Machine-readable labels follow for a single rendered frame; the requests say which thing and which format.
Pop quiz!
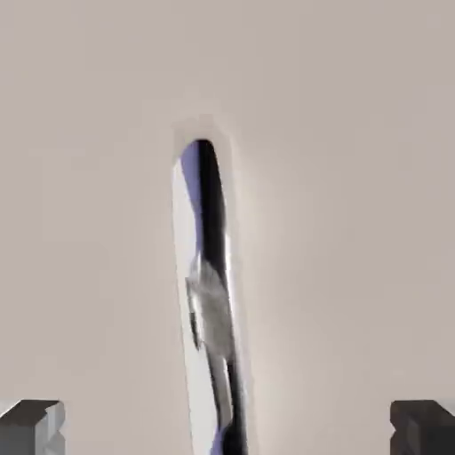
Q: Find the pale beige drawer front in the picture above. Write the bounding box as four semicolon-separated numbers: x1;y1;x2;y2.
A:
0;0;455;455

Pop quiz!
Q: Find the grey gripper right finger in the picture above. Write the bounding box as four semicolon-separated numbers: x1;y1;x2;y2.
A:
389;399;455;455

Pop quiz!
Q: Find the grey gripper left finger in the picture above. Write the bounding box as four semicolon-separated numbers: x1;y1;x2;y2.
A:
0;398;67;455

